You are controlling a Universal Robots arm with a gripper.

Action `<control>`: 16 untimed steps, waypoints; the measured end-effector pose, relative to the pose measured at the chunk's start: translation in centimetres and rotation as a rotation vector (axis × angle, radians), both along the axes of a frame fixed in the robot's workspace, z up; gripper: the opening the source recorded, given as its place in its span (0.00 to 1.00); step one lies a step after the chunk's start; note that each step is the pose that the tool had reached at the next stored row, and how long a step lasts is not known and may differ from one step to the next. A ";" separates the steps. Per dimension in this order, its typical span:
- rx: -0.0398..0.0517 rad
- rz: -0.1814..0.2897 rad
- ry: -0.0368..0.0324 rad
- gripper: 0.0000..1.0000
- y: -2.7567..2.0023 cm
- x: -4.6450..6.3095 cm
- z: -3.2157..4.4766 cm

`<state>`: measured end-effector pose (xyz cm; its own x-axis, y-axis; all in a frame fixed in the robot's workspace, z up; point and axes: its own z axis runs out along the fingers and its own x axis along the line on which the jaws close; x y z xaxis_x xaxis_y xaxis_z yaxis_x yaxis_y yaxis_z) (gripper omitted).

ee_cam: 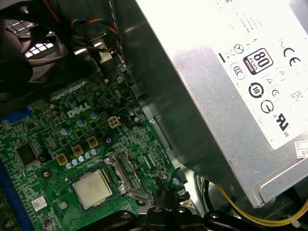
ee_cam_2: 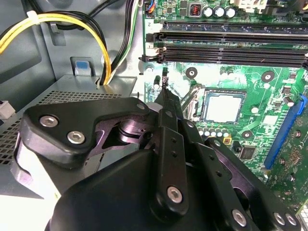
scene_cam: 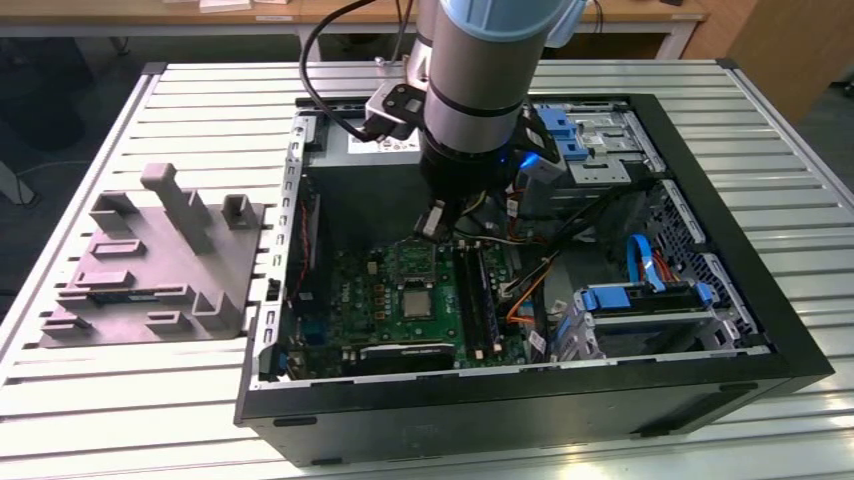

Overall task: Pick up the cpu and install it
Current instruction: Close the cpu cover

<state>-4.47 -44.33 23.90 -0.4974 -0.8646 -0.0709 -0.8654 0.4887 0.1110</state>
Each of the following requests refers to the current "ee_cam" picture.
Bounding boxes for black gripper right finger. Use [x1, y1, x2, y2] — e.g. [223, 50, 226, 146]
[169, 206, 248, 231]

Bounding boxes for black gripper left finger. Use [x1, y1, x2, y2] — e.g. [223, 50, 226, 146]
[103, 206, 170, 231]

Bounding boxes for silver CPU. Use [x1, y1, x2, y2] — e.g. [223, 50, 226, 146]
[68, 166, 121, 214]

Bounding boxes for CPU socket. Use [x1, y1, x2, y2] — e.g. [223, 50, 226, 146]
[64, 161, 125, 217]

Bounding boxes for black PC case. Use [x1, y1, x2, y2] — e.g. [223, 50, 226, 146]
[0, 0, 217, 217]

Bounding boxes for metal locking lever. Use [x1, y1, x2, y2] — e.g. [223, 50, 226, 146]
[124, 150, 151, 205]

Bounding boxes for metal socket cover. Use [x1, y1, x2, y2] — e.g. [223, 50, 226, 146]
[104, 148, 152, 205]

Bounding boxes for green motherboard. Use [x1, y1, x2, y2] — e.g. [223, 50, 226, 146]
[0, 69, 191, 231]

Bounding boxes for gold square inductor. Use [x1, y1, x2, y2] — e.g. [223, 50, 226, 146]
[87, 136, 100, 149]
[71, 145, 83, 157]
[56, 153, 67, 166]

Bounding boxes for white power connector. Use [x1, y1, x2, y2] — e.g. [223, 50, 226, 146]
[107, 116, 121, 130]

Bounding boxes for grey power supply unit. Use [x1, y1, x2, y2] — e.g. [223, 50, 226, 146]
[119, 0, 308, 210]

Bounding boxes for white barcode sticker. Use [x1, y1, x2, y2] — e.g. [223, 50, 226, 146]
[30, 195, 48, 212]

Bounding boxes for black square chip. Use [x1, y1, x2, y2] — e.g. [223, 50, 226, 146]
[16, 142, 39, 165]

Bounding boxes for black case fan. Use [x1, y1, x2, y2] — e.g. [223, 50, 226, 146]
[0, 0, 73, 104]

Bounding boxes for grey wire bundle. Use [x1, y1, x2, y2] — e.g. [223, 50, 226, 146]
[196, 174, 217, 212]

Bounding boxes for yellow wire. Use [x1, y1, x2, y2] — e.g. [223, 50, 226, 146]
[218, 186, 308, 228]

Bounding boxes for white cable tie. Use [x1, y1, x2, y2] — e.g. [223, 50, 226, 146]
[287, 213, 302, 229]

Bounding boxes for coloured fan wires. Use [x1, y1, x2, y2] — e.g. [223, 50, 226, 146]
[44, 0, 124, 58]

